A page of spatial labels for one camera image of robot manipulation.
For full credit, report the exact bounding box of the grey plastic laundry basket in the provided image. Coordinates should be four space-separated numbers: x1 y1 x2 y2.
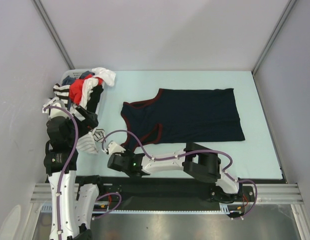
59 68 106 115

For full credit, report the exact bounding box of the aluminium extrusion rail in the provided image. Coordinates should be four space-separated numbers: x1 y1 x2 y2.
30 183 304 205

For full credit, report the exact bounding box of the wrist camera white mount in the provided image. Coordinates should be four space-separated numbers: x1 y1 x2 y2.
103 141 126 155
42 97 68 119

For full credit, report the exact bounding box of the grey blue tank top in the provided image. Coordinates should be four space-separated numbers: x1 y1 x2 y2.
60 70 95 86

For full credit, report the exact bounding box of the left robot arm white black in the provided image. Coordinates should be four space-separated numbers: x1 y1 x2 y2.
43 106 106 240

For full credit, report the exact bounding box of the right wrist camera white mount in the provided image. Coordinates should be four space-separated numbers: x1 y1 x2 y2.
103 141 126 155

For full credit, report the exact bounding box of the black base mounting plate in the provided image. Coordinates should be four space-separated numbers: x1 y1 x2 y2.
74 174 256 212

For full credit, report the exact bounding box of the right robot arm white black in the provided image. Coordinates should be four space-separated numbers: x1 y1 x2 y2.
106 141 254 206

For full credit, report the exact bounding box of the thin striped white tank top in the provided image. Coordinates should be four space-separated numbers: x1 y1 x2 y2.
76 127 105 155

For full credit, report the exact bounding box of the navy tank top red trim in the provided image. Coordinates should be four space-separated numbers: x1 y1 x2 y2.
120 88 246 151

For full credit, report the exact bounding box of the slotted cable duct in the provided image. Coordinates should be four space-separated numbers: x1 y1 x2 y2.
40 203 244 215

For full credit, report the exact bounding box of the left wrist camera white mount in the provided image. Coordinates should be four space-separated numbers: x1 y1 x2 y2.
42 97 68 119

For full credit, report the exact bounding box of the black white striped tank top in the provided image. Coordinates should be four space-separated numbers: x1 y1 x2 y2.
53 83 72 110

